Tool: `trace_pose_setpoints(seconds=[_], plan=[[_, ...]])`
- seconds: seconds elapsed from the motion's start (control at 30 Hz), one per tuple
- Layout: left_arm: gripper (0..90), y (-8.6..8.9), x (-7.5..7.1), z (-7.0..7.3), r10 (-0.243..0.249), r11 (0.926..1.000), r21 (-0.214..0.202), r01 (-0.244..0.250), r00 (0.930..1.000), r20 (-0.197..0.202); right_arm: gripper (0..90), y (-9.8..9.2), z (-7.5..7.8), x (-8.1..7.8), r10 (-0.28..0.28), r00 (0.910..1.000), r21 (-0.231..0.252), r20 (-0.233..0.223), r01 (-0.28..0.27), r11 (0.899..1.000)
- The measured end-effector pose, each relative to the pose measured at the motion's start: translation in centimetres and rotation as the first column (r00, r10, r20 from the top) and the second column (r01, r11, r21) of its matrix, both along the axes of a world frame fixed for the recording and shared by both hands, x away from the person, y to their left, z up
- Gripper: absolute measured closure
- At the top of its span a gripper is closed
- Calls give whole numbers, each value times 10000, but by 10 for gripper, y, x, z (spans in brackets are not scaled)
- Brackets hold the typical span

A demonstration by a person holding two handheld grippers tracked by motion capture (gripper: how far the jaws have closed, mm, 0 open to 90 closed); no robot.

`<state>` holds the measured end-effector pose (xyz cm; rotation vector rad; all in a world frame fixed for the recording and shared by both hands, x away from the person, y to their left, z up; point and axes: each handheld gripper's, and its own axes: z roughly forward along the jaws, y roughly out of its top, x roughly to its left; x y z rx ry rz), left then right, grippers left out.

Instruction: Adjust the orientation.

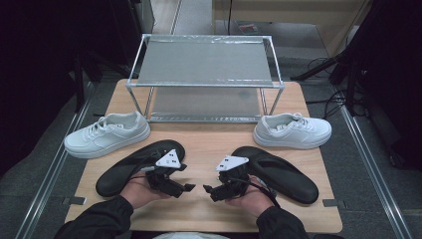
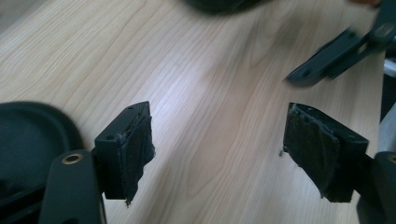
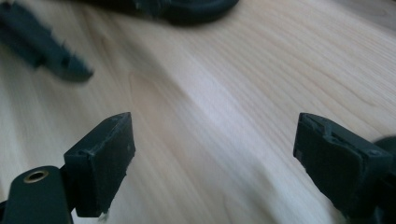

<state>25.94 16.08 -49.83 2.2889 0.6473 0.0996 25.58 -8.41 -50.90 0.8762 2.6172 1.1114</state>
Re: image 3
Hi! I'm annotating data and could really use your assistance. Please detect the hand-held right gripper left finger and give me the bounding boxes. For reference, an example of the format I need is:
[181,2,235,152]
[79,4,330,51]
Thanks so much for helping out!
[64,111,136,218]

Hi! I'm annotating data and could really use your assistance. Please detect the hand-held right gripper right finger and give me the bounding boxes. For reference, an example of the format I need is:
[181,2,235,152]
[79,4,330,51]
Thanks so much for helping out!
[292,112,395,219]

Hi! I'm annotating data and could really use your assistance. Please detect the black slipper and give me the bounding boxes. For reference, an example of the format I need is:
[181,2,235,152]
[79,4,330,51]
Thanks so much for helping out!
[76,0,241,25]

